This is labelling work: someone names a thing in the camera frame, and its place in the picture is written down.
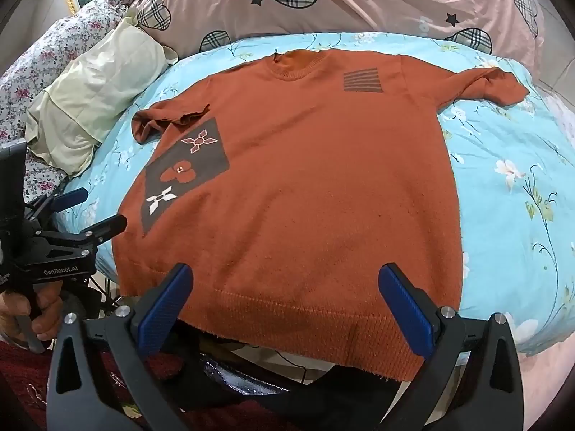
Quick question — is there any pink quilt with plaid hearts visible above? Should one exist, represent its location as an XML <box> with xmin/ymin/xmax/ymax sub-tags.
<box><xmin>135</xmin><ymin>0</ymin><xmax>546</xmax><ymax>70</ymax></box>

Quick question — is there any pale yellow pillow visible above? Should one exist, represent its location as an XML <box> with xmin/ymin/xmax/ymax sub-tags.
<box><xmin>24</xmin><ymin>17</ymin><xmax>180</xmax><ymax>179</ymax></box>

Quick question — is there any dark red cloth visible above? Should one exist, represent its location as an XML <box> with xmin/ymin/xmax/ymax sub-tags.
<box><xmin>0</xmin><ymin>340</ymin><xmax>149</xmax><ymax>431</ymax></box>

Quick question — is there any person's left hand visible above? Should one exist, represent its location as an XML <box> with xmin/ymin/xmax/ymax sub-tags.
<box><xmin>0</xmin><ymin>281</ymin><xmax>64</xmax><ymax>347</ymax></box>

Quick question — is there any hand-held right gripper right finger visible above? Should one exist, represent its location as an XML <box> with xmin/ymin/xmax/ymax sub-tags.
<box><xmin>378</xmin><ymin>261</ymin><xmax>525</xmax><ymax>431</ymax></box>

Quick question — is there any white floral quilt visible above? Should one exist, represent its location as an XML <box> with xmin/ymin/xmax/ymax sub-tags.
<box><xmin>0</xmin><ymin>0</ymin><xmax>149</xmax><ymax>216</ymax></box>

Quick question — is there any orange knit sweater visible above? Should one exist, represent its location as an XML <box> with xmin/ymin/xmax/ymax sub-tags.
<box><xmin>112</xmin><ymin>48</ymin><xmax>531</xmax><ymax>382</ymax></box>

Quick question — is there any blue floral bedsheet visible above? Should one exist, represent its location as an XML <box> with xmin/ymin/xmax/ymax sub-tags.
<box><xmin>58</xmin><ymin>31</ymin><xmax>575</xmax><ymax>361</ymax></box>

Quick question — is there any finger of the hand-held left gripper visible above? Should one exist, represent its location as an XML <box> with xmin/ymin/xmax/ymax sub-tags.
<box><xmin>42</xmin><ymin>214</ymin><xmax>128</xmax><ymax>253</ymax></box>
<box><xmin>24</xmin><ymin>187</ymin><xmax>89</xmax><ymax>224</ymax></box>

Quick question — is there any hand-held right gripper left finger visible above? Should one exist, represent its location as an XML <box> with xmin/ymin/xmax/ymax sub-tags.
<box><xmin>45</xmin><ymin>263</ymin><xmax>195</xmax><ymax>431</ymax></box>

